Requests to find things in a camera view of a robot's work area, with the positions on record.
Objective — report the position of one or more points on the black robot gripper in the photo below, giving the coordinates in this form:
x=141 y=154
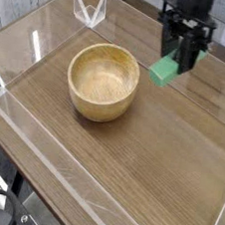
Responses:
x=187 y=24

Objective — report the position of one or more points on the green rectangular block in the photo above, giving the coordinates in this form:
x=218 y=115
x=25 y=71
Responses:
x=163 y=71

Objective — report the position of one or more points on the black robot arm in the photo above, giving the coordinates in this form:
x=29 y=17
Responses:
x=187 y=30

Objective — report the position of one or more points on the brown wooden bowl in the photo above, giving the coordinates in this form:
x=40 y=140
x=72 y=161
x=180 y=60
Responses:
x=102 y=80

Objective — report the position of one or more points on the black table leg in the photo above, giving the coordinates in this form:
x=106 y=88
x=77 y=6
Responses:
x=17 y=183

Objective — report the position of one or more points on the clear acrylic enclosure wall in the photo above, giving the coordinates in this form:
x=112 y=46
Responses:
x=161 y=163

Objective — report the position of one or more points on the grey metal bracket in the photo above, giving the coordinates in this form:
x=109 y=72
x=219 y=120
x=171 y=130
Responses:
x=20 y=215

